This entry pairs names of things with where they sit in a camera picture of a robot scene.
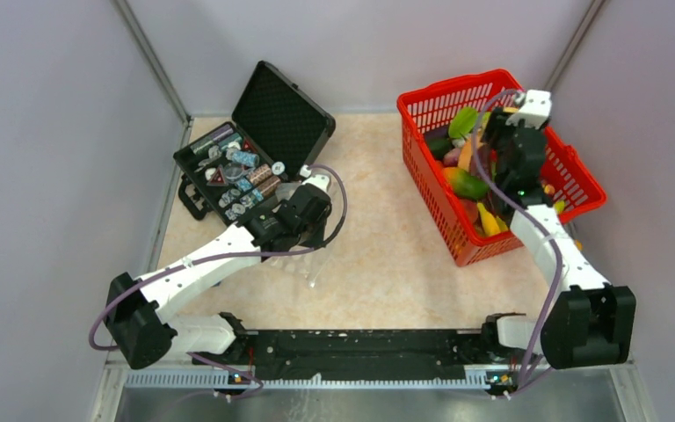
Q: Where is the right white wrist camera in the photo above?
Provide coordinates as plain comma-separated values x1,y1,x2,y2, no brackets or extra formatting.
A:
509,90,552,129

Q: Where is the dark green avocado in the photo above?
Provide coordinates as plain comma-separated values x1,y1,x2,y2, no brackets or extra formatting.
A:
425,137,454,161

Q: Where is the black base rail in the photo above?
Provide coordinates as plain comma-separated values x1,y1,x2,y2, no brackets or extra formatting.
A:
201,329,524,381

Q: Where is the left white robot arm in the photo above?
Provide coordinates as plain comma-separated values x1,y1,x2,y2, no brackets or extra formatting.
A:
90,175,332,369

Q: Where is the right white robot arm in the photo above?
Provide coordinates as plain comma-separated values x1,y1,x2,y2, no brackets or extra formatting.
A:
480,108,636,369

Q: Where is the clear zip top bag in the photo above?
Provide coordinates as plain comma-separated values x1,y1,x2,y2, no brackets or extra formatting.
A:
266,175,344,288

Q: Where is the black open case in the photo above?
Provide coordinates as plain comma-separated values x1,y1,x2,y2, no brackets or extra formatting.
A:
173,61,336,222

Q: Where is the green starfruit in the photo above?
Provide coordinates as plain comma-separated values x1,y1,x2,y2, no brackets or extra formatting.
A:
447,106,479,139

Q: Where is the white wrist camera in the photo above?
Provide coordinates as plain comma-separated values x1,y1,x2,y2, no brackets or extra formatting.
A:
509,90,552,129
298,165,332,193

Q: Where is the red plastic basket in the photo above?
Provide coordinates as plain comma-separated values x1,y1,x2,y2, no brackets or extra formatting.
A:
396,69,607,266

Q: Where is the purple onion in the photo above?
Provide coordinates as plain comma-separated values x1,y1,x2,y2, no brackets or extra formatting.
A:
442,148,461,167

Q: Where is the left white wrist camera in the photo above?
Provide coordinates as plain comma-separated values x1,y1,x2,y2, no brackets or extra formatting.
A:
298,165,332,193

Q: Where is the yellow banana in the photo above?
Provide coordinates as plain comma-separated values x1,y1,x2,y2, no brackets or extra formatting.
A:
476,202,507,237

